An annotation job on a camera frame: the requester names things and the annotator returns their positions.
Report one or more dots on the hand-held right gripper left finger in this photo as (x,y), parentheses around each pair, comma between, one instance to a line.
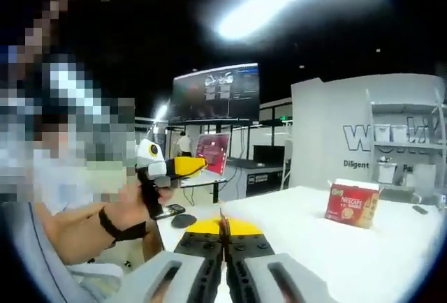
(174,275)

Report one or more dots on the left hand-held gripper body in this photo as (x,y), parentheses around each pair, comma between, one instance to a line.
(148,153)

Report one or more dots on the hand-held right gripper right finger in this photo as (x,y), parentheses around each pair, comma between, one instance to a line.
(279,278)

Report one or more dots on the red coffee pouch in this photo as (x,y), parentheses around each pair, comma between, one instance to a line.
(224,233)

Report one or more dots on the red coffee box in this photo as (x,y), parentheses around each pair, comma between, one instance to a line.
(351,205)

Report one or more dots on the person's left hand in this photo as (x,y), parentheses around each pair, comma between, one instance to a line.
(134,205)

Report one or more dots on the white desk black legs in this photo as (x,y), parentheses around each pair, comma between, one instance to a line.
(206,179)

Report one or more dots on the curved monitor red screen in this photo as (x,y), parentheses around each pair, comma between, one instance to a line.
(213,153)

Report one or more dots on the black computer mouse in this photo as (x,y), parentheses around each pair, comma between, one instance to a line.
(184,221)

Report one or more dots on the black equipment case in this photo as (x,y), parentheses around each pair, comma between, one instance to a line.
(263,182)

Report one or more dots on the small black monitor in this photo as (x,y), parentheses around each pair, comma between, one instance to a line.
(269,154)

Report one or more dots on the person's grey shirt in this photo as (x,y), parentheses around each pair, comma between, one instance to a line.
(28,247)

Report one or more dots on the group of white storage bins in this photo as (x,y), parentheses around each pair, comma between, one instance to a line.
(386,172)

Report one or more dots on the flat black phone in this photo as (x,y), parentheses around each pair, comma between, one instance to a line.
(419,209)

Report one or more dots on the grey metal shelf rack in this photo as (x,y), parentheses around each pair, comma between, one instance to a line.
(371,135)

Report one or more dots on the ceiling light strip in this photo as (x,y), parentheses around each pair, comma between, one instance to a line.
(279,6)

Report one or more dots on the large black wall screen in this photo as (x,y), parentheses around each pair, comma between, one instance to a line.
(216,93)

